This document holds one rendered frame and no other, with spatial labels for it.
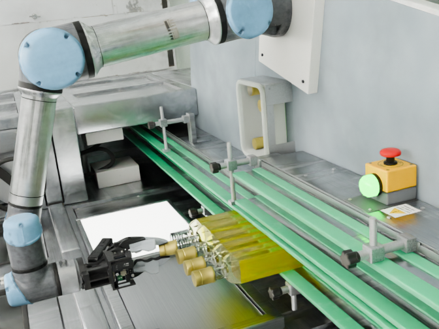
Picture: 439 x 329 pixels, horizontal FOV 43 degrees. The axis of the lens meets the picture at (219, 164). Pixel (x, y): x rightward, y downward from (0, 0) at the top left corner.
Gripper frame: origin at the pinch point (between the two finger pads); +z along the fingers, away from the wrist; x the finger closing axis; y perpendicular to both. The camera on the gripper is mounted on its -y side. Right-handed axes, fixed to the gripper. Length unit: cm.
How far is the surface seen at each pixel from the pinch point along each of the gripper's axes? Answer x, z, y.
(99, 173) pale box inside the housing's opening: -9, 2, -105
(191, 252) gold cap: 0.7, 5.0, 7.1
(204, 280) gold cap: -0.4, 3.8, 19.0
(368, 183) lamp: 20, 33, 36
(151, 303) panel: -13.0, -4.5, 0.4
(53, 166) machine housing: 1, -16, -93
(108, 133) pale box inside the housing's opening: 8, 8, -103
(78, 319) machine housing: -15.4, -21.6, -5.5
